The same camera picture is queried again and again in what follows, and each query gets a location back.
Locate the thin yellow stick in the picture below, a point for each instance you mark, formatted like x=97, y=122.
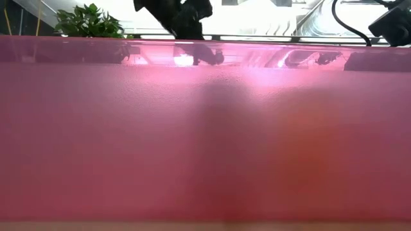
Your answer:
x=38, y=19
x=7, y=22

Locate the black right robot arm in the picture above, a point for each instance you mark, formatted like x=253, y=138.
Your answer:
x=393, y=25

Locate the black horizontal window rail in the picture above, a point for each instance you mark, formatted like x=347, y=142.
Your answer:
x=257, y=38

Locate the green leafy potted plant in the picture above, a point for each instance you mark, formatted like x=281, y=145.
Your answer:
x=88, y=22

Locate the silver ribbed duct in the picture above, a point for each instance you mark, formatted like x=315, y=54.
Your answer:
x=318, y=22

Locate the amber pill bottle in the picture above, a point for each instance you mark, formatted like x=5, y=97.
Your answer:
x=308, y=154

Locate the pink translucent plastic basket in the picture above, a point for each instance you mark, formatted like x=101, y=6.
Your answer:
x=96, y=144

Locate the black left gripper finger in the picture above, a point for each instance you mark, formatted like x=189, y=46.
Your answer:
x=200, y=53

